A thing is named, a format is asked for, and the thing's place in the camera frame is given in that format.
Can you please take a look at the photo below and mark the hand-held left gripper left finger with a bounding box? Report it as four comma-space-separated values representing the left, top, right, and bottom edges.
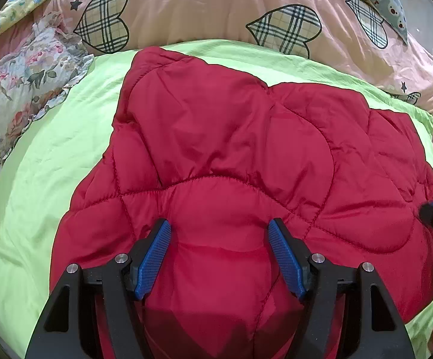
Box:
26, 218, 172, 359

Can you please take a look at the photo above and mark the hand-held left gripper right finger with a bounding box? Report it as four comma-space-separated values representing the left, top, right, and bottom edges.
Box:
268, 217, 416, 359

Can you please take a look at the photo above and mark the red quilted coat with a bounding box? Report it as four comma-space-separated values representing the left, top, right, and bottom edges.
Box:
50, 46, 433, 359

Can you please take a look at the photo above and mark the light green bedsheet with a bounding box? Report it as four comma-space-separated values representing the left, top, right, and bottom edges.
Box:
0, 39, 433, 359

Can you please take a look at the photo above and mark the floral ruffled cloth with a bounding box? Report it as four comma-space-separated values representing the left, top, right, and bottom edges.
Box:
0, 11, 95, 184

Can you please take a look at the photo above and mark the pink duvet with plaid hearts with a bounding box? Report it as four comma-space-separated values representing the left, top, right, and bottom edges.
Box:
42, 0, 433, 165

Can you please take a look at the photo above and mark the plain pink blanket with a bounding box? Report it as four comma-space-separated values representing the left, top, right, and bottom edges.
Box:
0, 17, 47, 79

